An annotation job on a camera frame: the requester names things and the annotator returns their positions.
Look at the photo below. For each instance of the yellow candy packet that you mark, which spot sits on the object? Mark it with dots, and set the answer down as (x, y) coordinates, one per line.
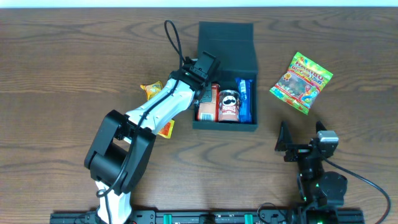
(152, 89)
(166, 131)

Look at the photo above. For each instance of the blue cookie packet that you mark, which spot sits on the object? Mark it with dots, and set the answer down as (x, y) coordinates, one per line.
(245, 90)

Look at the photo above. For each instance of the black gift box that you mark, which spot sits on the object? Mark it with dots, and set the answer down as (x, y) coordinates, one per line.
(233, 45)

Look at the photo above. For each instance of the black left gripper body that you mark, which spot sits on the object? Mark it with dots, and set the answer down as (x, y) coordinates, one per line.
(204, 94)

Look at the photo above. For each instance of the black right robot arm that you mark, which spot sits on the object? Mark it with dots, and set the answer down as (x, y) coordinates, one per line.
(319, 189)

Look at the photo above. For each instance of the lower yellow candy packet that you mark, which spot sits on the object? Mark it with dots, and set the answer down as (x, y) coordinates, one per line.
(166, 131)

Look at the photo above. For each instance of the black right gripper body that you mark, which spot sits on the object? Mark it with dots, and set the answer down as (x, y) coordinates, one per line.
(305, 165)

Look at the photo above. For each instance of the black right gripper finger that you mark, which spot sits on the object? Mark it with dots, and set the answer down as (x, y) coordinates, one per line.
(320, 127)
(285, 139)

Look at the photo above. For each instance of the upper yellow candy packet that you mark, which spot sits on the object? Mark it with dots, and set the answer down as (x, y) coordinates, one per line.
(152, 89)

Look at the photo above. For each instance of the small Pringles can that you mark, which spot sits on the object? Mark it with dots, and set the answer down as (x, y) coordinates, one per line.
(229, 104)

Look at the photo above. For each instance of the red snack box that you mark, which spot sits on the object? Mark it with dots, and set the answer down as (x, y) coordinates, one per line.
(208, 105)

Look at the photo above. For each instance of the Haribo gummy worms bag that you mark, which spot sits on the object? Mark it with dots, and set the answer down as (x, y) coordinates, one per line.
(302, 83)

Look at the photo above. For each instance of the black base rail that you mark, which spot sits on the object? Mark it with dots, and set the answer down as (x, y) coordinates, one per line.
(247, 217)

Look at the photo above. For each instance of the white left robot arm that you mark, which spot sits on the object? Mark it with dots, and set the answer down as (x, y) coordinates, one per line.
(120, 151)

